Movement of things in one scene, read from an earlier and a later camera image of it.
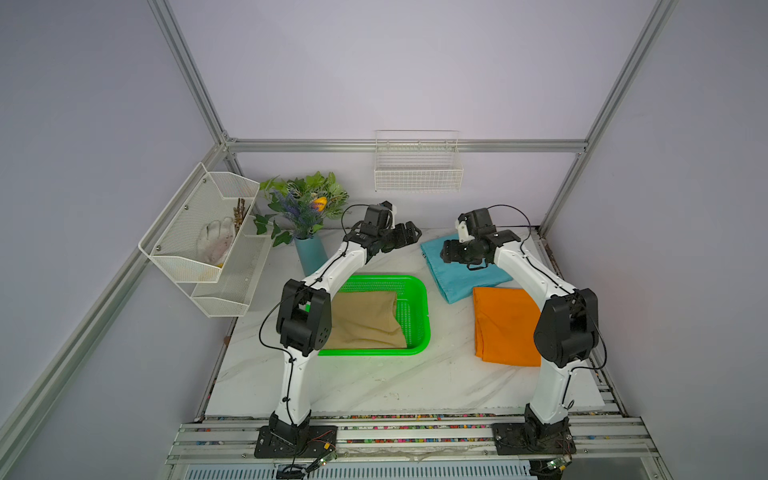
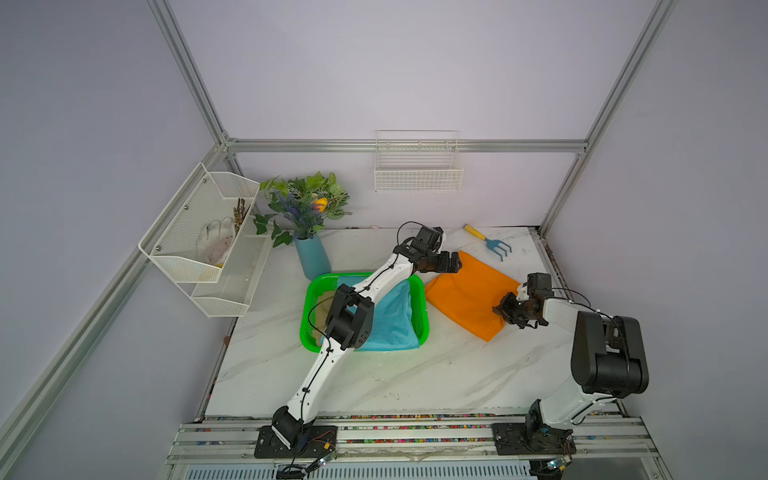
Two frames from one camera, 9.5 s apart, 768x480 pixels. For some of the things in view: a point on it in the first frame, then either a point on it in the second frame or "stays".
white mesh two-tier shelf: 201,242 stays
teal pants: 456,279 to 394,321
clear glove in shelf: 214,240 stays
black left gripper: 410,238 to 444,265
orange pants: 506,327 to 471,295
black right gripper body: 461,253 to 525,316
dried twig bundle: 238,213 stays
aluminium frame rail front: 610,441 stays
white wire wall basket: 417,161 stays
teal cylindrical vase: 311,253 stays
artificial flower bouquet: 299,208 stays
